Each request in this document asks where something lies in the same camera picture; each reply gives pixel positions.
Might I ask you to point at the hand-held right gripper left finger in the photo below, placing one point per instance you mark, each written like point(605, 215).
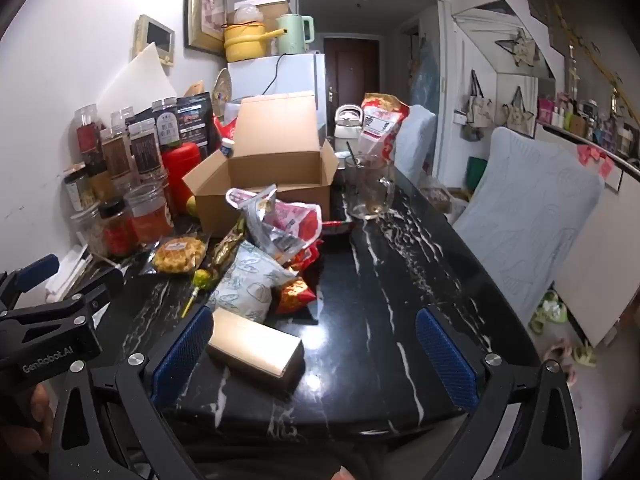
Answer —
point(182, 355)

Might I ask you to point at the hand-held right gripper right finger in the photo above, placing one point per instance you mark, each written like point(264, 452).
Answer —
point(445, 360)

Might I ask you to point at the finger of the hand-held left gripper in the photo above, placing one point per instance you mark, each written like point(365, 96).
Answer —
point(97, 292)
point(35, 270)

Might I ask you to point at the small gold box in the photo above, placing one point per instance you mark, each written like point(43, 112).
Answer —
point(255, 347)

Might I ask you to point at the green yellow lollipop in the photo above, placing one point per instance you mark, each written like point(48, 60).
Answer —
point(202, 280)

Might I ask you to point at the clear waffle packet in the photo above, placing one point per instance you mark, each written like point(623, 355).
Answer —
point(180, 255)

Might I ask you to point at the white green-print snack packet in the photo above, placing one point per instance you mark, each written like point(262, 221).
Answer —
point(250, 285)

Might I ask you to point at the gold green snack packet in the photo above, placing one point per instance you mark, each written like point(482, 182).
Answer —
point(227, 250)

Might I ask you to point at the small orange red packet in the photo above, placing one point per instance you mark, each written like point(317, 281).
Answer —
point(295, 296)

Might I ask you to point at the silver red snack packet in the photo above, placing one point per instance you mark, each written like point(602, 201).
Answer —
point(267, 232)

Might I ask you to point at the pink silver-edged pouch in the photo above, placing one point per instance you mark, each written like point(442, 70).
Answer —
point(239, 196)

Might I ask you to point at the red green-topped snack packet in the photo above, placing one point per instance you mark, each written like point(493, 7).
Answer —
point(337, 226)

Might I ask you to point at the brown cardboard box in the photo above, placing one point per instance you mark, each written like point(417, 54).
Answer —
point(280, 175)

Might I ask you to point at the person's left hand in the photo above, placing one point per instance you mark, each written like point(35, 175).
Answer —
point(40, 410)

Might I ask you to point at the green slipper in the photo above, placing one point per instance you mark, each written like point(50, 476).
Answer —
point(547, 310)
point(582, 355)

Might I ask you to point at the pink slipper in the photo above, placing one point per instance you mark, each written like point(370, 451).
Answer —
point(560, 355)

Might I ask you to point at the yellow fruit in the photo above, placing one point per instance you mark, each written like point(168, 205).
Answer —
point(191, 205)

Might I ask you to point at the group of clear plastic jars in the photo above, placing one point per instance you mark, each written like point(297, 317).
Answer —
point(145, 155)

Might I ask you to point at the red canister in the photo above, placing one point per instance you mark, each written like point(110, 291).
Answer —
point(182, 170)

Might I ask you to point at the red orange snack packet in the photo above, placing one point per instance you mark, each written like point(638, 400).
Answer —
point(305, 259)

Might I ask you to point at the white cabinet panel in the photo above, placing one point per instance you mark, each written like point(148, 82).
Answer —
point(595, 250)

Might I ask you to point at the glass mug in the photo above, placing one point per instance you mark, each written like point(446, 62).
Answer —
point(367, 190)

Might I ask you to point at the green shopping bag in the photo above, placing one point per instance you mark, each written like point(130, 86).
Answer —
point(477, 167)

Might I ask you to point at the small white blue-label bottle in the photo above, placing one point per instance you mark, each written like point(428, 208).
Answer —
point(228, 147)

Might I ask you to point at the black coffee pouch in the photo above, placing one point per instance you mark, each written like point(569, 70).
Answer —
point(195, 115)

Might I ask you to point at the red pouch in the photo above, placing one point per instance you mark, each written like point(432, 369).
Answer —
point(220, 129)

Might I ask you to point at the white foam board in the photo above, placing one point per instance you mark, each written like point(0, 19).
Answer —
point(135, 80)

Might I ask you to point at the brown paper bag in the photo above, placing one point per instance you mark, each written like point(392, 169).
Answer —
point(192, 91)

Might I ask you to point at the brown stirring stick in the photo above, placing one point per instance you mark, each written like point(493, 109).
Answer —
point(350, 152)

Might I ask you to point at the large red white nut bag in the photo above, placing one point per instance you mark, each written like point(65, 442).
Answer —
point(380, 130)

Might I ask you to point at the round woven plate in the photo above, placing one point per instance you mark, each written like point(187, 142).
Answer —
point(222, 85)

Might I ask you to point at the pink sticky notes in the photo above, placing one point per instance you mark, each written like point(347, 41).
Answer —
point(595, 157)

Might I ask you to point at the white thermos jug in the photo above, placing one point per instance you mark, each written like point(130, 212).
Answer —
point(347, 127)

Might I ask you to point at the canvas tote bag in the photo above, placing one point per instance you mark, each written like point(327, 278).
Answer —
point(517, 110)
point(480, 105)

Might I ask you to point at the cream intercom screen panel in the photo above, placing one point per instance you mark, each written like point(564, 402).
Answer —
point(155, 37)

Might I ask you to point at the row of cosmetic bottles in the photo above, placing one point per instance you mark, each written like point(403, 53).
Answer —
point(590, 120)

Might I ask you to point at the yellow pot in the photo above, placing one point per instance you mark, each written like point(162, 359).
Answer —
point(245, 42)

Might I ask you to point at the plastic wrapped bundle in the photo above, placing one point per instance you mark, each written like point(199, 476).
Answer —
point(425, 70)

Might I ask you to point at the white fridge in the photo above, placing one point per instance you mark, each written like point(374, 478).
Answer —
point(295, 75)

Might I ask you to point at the dark brown door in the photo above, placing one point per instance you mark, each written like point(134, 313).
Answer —
point(350, 75)

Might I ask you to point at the gold framed picture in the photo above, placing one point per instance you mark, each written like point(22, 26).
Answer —
point(205, 5)

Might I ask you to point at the clear plastic bag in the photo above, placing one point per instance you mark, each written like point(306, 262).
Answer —
point(247, 12)

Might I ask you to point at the star shaped hanging bag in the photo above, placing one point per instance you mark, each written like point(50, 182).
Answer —
point(522, 50)

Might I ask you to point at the green electric kettle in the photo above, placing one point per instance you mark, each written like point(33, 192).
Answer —
point(292, 35)

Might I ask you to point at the yellow bamboo pole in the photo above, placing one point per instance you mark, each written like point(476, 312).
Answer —
point(590, 47)

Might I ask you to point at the white staircase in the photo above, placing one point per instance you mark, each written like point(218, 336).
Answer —
point(500, 5)

